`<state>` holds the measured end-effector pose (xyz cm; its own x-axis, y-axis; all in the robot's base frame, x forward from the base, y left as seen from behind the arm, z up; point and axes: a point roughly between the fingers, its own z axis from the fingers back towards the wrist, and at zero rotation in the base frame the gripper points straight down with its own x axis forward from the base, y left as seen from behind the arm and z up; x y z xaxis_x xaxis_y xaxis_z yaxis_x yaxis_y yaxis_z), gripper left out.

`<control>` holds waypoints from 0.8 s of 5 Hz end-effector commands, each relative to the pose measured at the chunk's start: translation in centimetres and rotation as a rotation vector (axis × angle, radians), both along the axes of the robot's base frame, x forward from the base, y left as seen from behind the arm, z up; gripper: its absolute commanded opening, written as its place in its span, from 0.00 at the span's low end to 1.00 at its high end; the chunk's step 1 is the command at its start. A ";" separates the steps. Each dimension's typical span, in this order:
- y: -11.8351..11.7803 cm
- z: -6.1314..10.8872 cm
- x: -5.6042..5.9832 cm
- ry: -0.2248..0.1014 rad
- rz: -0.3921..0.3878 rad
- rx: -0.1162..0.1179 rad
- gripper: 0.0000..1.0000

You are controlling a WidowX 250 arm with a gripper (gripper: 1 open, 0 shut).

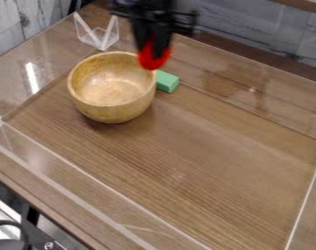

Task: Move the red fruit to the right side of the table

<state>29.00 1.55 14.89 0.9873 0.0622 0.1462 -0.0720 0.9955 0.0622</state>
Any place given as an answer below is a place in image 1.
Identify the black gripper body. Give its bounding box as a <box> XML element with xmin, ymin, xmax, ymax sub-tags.
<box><xmin>113</xmin><ymin>0</ymin><xmax>199</xmax><ymax>33</ymax></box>

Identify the black table leg bracket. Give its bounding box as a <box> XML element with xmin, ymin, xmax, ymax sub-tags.
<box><xmin>21</xmin><ymin>203</ymin><xmax>80</xmax><ymax>250</ymax></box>

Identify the clear acrylic stand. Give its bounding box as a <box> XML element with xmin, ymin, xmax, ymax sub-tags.
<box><xmin>73</xmin><ymin>12</ymin><xmax>119</xmax><ymax>51</ymax></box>

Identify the wooden bowl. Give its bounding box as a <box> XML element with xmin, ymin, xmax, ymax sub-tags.
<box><xmin>67</xmin><ymin>51</ymin><xmax>156</xmax><ymax>124</ymax></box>

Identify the green foam block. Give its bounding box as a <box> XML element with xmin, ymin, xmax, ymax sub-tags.
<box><xmin>156</xmin><ymin>70</ymin><xmax>179</xmax><ymax>94</ymax></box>

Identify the red plush strawberry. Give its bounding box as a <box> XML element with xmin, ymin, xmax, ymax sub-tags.
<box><xmin>136</xmin><ymin>38</ymin><xmax>171</xmax><ymax>70</ymax></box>

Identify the black cable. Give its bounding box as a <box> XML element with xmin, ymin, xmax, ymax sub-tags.
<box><xmin>0</xmin><ymin>221</ymin><xmax>35</xmax><ymax>250</ymax></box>

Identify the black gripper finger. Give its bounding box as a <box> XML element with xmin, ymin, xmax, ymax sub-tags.
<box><xmin>153</xmin><ymin>22</ymin><xmax>172</xmax><ymax>59</ymax></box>
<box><xmin>132</xmin><ymin>20</ymin><xmax>151</xmax><ymax>51</ymax></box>

